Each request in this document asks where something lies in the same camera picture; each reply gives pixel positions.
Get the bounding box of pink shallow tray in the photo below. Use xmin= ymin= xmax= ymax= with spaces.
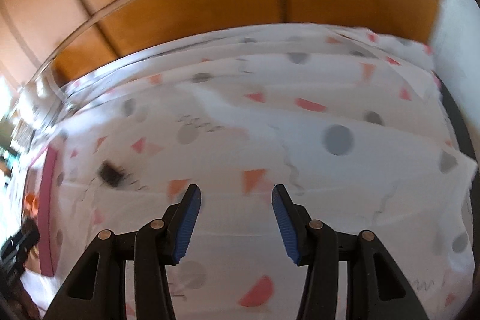
xmin=24 ymin=145 xmax=58 ymax=277

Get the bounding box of white patterned tablecloth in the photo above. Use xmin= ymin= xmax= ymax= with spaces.
xmin=20 ymin=22 xmax=479 ymax=320

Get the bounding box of dark cylinder piece right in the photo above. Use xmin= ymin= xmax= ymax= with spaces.
xmin=97 ymin=160 xmax=126 ymax=188

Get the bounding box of black gripper of other arm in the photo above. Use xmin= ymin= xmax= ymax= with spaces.
xmin=1 ymin=218 xmax=41 ymax=288

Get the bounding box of large orange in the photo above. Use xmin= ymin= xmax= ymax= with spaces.
xmin=24 ymin=193 xmax=39 ymax=218

